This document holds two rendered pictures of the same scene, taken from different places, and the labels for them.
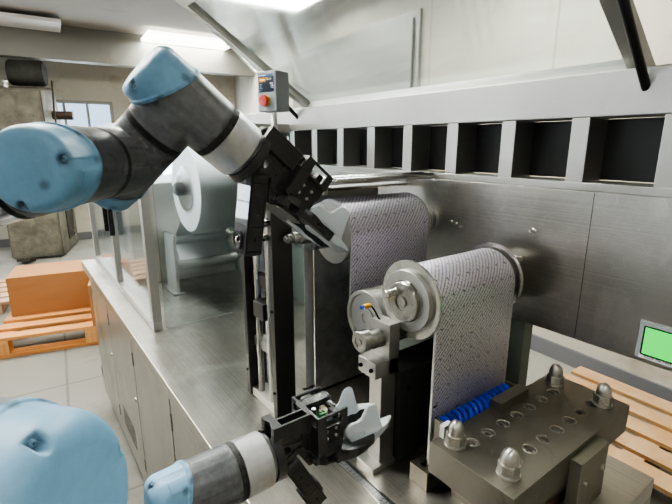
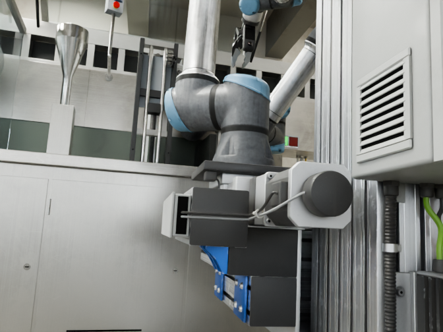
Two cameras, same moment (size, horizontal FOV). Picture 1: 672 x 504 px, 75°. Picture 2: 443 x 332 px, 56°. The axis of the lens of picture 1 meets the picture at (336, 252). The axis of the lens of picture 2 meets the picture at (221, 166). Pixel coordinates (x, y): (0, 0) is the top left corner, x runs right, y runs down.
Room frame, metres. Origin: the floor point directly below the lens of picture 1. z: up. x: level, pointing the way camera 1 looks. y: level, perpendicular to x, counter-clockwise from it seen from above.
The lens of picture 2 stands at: (0.11, 1.59, 0.68)
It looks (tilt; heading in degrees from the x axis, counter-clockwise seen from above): 9 degrees up; 291
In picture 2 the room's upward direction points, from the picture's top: 3 degrees clockwise
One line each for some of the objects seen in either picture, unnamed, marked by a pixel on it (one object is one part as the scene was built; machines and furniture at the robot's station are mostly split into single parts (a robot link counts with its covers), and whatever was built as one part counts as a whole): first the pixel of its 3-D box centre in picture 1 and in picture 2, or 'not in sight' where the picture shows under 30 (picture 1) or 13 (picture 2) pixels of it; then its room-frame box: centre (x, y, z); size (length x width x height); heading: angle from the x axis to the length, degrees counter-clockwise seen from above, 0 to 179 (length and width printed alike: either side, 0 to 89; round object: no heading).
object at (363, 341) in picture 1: (362, 340); not in sight; (0.75, -0.05, 1.18); 0.04 x 0.02 x 0.04; 37
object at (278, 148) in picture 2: not in sight; (272, 137); (0.47, 0.19, 1.01); 0.11 x 0.08 x 0.11; 80
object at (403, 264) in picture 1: (410, 299); not in sight; (0.77, -0.14, 1.25); 0.15 x 0.01 x 0.15; 37
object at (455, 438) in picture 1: (455, 432); not in sight; (0.65, -0.20, 1.05); 0.04 x 0.04 x 0.04
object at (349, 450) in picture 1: (346, 443); not in sight; (0.57, -0.02, 1.09); 0.09 x 0.05 x 0.02; 118
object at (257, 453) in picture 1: (252, 461); not in sight; (0.51, 0.11, 1.11); 0.08 x 0.05 x 0.08; 37
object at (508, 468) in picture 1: (509, 461); not in sight; (0.58, -0.27, 1.05); 0.04 x 0.04 x 0.04
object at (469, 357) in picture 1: (472, 360); not in sight; (0.79, -0.27, 1.12); 0.23 x 0.01 x 0.18; 127
